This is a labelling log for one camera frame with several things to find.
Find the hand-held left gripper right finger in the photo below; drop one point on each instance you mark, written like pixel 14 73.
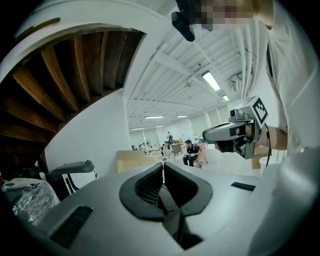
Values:
pixel 190 195

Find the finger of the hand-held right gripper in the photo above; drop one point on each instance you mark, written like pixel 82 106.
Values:
pixel 218 132
pixel 226 147

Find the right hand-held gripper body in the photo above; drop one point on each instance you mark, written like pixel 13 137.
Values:
pixel 250 113

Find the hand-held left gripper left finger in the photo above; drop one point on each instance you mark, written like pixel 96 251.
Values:
pixel 143 197

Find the person's right forearm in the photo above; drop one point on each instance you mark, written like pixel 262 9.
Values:
pixel 276 138

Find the black and white machine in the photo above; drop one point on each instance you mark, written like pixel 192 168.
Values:
pixel 72 172

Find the pink chair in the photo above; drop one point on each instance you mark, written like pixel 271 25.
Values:
pixel 203 152

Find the small square ceiling light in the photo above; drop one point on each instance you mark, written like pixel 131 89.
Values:
pixel 225 97

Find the white air conditioner unit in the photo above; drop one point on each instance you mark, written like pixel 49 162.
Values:
pixel 236 83

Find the beige partition box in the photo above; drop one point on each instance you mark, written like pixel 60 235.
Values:
pixel 132 160

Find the white cylindrical bin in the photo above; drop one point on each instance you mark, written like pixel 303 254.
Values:
pixel 265 165

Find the large rectangular ceiling light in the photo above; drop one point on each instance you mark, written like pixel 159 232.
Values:
pixel 211 80

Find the person's white shirt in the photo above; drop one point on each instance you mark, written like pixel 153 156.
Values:
pixel 292 75

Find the long ceiling light strip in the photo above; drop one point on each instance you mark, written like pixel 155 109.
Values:
pixel 153 117

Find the clear plastic wrapped bundle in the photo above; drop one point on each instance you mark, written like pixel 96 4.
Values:
pixel 32 202

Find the wooden staircase underside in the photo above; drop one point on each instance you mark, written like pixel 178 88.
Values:
pixel 62 82

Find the black head camera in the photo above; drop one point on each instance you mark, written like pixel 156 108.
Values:
pixel 183 23

